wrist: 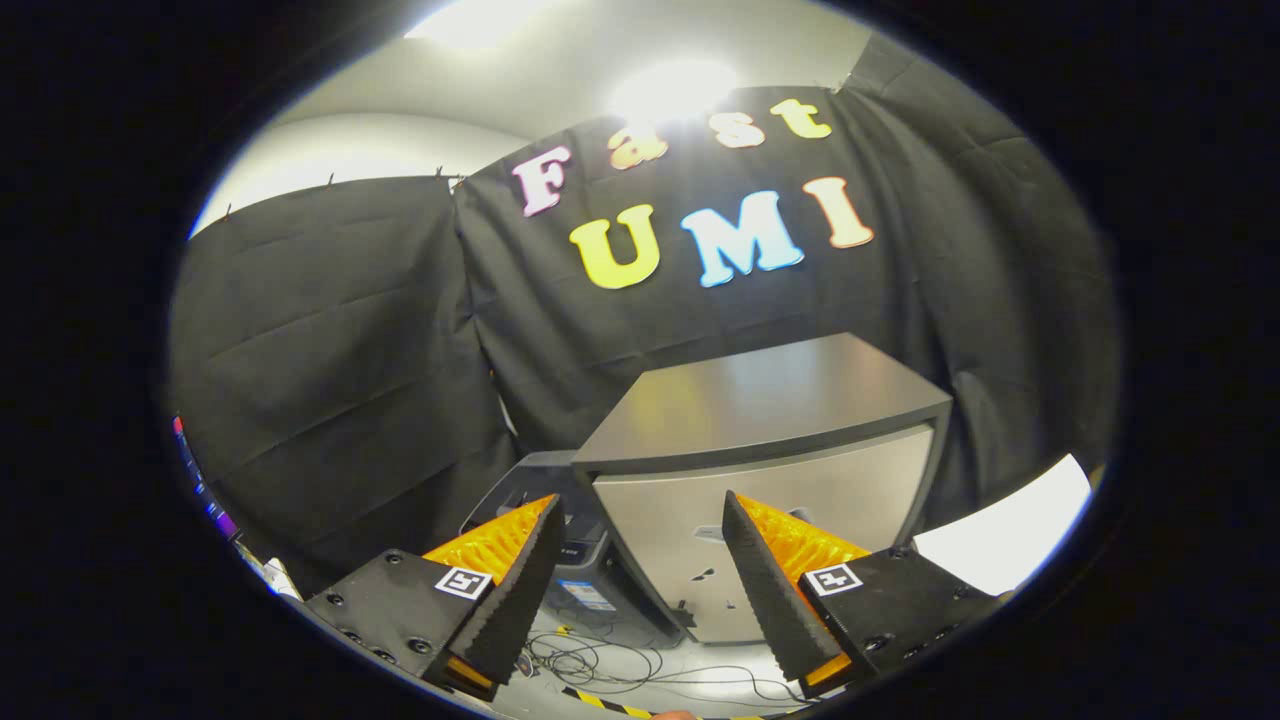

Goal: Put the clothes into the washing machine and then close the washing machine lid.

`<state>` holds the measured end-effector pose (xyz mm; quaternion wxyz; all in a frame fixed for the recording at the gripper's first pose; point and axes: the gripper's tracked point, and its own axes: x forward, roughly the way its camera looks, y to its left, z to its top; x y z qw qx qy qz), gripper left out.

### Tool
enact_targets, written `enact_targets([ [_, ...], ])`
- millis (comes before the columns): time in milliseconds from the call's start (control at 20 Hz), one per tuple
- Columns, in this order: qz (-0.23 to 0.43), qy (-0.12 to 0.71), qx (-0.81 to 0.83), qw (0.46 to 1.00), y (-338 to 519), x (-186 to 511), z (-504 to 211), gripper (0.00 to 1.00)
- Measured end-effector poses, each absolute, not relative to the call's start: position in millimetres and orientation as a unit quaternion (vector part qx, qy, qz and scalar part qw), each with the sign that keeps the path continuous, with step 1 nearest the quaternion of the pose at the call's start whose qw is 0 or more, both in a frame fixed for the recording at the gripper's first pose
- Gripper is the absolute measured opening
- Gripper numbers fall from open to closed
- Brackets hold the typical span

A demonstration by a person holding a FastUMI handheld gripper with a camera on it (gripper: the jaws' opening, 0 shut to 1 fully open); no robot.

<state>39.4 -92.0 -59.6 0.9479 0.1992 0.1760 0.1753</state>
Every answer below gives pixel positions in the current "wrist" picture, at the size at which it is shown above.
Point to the black yellow hazard strip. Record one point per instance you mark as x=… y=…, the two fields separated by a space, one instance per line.
x=610 y=705

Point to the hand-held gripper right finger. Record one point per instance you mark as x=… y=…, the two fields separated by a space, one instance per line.
x=765 y=590

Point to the dark washing machine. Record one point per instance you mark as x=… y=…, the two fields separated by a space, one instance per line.
x=590 y=572

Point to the grey metal cabinet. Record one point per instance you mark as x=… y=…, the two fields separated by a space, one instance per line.
x=760 y=400

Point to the small white object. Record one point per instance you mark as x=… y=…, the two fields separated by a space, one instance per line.
x=282 y=580

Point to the black backdrop cloth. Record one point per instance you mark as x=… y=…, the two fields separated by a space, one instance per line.
x=340 y=340

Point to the oval ceiling light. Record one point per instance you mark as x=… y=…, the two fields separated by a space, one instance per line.
x=672 y=90

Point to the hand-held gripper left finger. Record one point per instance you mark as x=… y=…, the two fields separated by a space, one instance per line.
x=520 y=590

